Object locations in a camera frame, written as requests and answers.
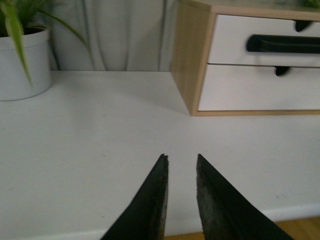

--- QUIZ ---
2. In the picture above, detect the green striped plant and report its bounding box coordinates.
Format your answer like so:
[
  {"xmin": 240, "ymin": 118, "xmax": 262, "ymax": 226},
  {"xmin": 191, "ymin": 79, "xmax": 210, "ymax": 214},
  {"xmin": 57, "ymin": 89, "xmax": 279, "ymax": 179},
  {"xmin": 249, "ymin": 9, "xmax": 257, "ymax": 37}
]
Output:
[{"xmin": 0, "ymin": 0, "xmax": 92, "ymax": 87}]

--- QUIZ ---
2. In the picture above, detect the white plant pot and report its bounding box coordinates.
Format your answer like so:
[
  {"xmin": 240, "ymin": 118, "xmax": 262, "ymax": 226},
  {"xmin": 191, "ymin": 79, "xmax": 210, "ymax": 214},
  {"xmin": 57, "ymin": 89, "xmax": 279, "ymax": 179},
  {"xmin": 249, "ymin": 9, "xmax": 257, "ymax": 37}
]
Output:
[{"xmin": 0, "ymin": 29, "xmax": 52, "ymax": 101}]

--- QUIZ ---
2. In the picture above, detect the black drawer handle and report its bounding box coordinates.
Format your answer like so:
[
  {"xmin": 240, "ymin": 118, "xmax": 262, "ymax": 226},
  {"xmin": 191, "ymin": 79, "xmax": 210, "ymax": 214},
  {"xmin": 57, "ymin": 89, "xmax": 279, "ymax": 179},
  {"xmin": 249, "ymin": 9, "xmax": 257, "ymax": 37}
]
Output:
[{"xmin": 246, "ymin": 34, "xmax": 320, "ymax": 54}]

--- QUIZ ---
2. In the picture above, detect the grey curtain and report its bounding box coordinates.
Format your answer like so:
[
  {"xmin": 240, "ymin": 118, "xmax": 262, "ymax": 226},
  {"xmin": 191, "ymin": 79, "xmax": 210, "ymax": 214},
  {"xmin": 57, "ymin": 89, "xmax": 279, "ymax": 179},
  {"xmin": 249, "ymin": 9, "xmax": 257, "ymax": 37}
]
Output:
[{"xmin": 50, "ymin": 0, "xmax": 178, "ymax": 72}]

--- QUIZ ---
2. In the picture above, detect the light wooden drawer cabinet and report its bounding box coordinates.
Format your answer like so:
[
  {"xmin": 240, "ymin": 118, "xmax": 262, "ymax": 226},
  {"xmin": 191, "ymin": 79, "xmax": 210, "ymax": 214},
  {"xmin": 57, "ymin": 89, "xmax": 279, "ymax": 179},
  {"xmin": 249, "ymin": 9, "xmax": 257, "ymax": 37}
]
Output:
[{"xmin": 171, "ymin": 0, "xmax": 320, "ymax": 116}]

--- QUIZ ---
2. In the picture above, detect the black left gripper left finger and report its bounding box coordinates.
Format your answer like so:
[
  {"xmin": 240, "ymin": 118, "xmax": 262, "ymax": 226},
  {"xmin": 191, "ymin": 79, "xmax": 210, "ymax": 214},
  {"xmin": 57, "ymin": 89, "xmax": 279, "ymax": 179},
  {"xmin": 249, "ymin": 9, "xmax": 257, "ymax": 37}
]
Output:
[{"xmin": 101, "ymin": 154, "xmax": 169, "ymax": 240}]

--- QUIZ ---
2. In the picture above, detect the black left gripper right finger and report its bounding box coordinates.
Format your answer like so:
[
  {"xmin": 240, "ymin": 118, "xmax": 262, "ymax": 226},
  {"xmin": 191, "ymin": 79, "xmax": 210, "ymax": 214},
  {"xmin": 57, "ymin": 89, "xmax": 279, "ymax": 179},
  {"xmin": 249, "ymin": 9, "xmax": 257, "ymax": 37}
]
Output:
[{"xmin": 196, "ymin": 154, "xmax": 291, "ymax": 240}]

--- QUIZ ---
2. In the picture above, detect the white drawer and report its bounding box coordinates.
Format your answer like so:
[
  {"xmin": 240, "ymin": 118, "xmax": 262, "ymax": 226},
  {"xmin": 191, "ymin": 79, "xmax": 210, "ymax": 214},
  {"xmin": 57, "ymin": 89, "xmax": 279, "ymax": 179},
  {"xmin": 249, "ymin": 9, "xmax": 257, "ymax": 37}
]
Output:
[
  {"xmin": 208, "ymin": 15, "xmax": 320, "ymax": 68},
  {"xmin": 198, "ymin": 65, "xmax": 320, "ymax": 111}
]

